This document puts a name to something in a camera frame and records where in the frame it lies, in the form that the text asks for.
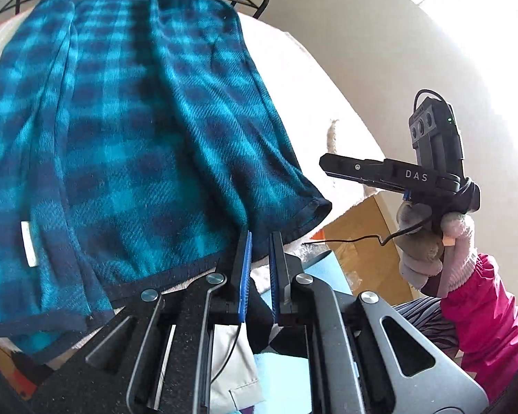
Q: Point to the person's right hand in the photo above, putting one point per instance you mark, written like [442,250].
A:
[418,246]

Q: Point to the blue cloth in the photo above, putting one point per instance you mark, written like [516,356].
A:
[336,271]

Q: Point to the striped black white pants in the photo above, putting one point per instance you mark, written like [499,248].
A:
[423,323]

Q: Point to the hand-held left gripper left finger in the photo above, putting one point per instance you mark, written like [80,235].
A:
[244,276]

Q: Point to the teal plaid fleece jacket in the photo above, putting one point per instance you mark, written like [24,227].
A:
[134,138]

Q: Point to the white cloth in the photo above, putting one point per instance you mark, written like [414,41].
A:
[247,379]

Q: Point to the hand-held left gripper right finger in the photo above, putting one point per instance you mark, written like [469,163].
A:
[276,276]

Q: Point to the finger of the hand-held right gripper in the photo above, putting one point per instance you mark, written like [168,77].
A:
[354,167]

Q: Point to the cardboard box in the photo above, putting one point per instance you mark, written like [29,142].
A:
[371,258]

